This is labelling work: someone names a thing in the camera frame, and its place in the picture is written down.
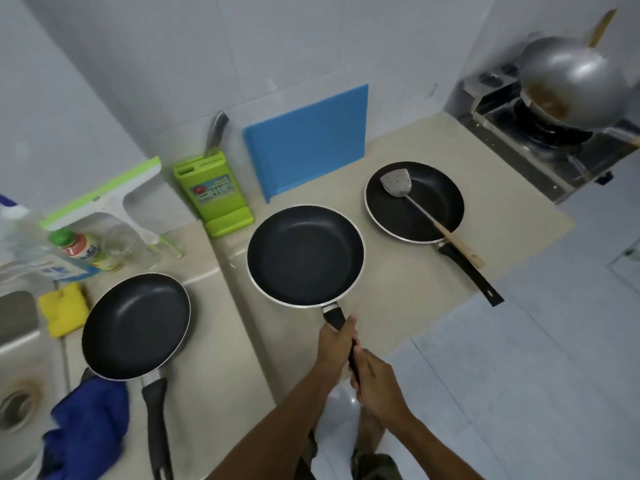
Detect person's right hand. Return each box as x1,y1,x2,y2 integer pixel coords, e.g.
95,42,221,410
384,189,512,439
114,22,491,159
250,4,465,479
349,342,413,431

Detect person's left hand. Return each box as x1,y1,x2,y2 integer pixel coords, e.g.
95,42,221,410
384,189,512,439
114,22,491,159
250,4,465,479
315,314,359,378

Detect medium black frying pan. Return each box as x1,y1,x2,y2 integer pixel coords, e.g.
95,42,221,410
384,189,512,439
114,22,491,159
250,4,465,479
246,204,367,383

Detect metal spatula wooden handle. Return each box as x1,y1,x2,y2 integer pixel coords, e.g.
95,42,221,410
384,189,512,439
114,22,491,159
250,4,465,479
379,167,486,269

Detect large black frying pan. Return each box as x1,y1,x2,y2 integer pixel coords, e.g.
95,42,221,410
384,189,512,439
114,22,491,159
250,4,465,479
364,161,505,308

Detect small black frying pan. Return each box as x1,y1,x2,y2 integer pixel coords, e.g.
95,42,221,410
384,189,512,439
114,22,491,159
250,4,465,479
81,272,193,480

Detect blue microfibre cloth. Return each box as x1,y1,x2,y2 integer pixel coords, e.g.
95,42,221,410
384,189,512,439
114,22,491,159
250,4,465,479
39,377,131,480

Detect yellow sponge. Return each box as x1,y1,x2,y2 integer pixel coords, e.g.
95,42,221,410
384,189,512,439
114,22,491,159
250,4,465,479
38,282,91,339

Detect person's left forearm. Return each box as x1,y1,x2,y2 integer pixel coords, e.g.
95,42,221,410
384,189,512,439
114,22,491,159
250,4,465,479
205,364,336,480

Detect person's right forearm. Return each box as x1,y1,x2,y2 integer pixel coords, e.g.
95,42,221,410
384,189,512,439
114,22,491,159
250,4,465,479
387,414,483,480

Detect person's foot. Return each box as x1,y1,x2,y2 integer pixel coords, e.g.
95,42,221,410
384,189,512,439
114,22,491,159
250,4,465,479
357,407,387,453

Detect person's camouflage trousers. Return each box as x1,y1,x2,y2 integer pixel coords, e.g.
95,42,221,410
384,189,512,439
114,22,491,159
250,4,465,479
297,429,403,480

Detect green knife block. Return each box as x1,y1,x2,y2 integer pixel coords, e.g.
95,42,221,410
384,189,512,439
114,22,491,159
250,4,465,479
173,150,255,239

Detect blue cutting board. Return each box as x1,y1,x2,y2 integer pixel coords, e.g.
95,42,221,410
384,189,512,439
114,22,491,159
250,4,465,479
243,84,369,205

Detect clear glass cup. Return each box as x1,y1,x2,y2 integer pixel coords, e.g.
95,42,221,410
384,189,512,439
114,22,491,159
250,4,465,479
102,224,151,271

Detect small yellow bottle green cap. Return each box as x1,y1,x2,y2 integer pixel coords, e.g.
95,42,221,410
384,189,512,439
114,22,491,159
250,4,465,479
48,228,123,273

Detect green white squeegee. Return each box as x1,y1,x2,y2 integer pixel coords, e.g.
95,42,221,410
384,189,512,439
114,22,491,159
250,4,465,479
39,156,185,261

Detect steel gas stove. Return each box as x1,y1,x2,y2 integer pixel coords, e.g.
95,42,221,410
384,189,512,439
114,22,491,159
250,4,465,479
457,64,640,205

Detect stainless steel double sink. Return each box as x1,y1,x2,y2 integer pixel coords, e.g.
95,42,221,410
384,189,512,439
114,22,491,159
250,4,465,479
0,274,69,480

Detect clear pump soap bottle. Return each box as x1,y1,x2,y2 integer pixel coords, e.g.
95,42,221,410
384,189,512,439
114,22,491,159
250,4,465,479
0,193,101,283

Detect metal sink strainer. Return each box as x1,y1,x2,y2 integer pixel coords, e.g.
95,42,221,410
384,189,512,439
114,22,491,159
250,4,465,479
0,379,43,433

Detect metal wok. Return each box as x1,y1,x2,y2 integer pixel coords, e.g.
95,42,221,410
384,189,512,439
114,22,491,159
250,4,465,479
517,36,640,145

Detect knife with metal handle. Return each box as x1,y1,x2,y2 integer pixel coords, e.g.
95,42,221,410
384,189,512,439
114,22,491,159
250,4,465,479
203,111,230,158

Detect wooden utensil handle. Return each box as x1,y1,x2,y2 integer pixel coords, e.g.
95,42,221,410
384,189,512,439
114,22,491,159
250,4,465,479
587,8,619,48

